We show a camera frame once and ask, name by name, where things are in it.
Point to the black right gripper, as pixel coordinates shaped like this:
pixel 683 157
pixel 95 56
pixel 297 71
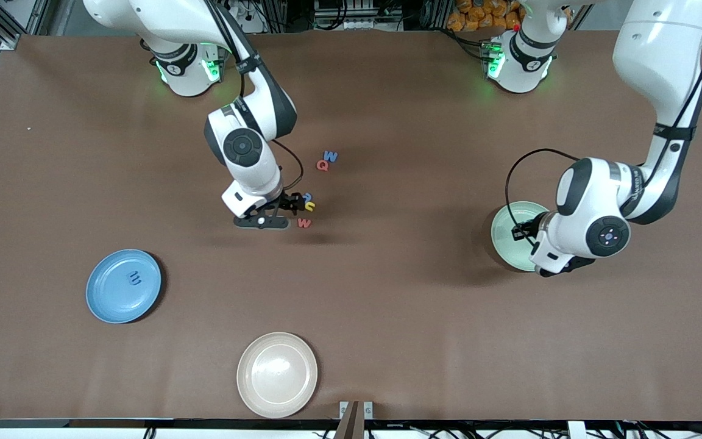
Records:
pixel 290 202

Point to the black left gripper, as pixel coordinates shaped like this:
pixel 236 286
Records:
pixel 528 229

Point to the red foam capital Q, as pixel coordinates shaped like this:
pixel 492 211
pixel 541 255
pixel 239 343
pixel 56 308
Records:
pixel 322 165

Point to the blue foam capital W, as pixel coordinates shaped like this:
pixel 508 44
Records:
pixel 331 157

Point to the blue foam small m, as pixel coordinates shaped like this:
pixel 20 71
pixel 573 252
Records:
pixel 135 278

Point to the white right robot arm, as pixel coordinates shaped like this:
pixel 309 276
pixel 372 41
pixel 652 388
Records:
pixel 247 152

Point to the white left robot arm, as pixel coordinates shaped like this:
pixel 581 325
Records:
pixel 601 207

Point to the green plate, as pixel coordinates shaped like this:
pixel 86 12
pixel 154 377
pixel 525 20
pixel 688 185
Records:
pixel 503 244

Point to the red foam small w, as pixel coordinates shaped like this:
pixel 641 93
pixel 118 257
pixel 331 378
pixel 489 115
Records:
pixel 304 223

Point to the beige plate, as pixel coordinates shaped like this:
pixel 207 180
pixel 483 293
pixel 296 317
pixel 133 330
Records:
pixel 277 375

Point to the white power strip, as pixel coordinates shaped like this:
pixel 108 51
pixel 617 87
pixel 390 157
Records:
pixel 247 15

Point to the blue plate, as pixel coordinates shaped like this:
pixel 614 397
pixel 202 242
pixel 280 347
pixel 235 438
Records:
pixel 113 299

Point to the orange packaged goods pile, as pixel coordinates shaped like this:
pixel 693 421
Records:
pixel 479 15

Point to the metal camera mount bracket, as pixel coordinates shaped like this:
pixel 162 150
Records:
pixel 356 417

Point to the aluminium frame profile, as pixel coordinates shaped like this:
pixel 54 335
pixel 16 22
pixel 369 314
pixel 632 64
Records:
pixel 3 24

